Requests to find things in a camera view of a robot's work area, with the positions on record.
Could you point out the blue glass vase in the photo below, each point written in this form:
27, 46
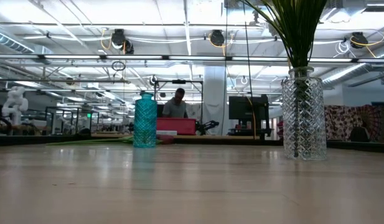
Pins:
145, 121

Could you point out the black monitor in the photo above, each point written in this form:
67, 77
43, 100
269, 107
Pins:
241, 107

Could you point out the black framed enclosure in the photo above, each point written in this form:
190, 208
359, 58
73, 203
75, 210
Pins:
76, 108

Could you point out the person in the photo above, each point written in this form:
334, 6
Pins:
174, 107

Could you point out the black background robot arm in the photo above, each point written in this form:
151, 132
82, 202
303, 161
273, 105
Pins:
207, 126

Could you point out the red artificial tulip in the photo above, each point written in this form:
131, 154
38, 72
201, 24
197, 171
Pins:
117, 140
166, 139

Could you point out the clear glass vase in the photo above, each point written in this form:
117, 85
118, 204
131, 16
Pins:
303, 118

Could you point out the red patterned cloth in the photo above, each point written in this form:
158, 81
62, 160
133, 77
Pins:
344, 121

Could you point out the white flat box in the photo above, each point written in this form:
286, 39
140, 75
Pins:
168, 132

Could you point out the red plastic bin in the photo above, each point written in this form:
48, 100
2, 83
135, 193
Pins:
179, 126

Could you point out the black aluminium table frame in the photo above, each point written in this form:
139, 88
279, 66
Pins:
23, 140

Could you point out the black metal rig frame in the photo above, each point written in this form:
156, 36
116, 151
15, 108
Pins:
179, 81

